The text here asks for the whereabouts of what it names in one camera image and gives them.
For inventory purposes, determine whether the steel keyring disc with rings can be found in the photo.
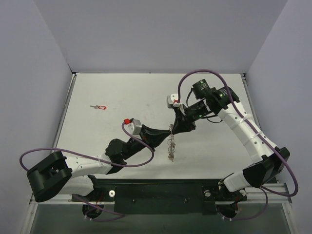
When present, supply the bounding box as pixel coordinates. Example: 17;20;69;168
167;124;176;162

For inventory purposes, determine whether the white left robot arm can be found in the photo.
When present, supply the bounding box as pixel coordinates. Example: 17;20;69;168
26;119;171;202

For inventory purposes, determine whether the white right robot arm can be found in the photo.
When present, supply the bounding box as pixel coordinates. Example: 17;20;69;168
167;79;290;199

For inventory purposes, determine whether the red tag key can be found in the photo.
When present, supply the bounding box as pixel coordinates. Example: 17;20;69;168
90;105;107;110

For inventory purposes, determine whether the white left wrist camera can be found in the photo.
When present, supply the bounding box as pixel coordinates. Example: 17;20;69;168
124;118;142;136

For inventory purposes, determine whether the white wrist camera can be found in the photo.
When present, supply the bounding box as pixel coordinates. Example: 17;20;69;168
124;118;142;136
166;94;185;114

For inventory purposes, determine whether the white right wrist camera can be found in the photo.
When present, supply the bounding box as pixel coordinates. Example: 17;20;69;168
166;94;185;114

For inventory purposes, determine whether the aluminium frame rail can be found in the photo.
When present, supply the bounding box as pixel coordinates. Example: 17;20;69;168
43;187;292;204

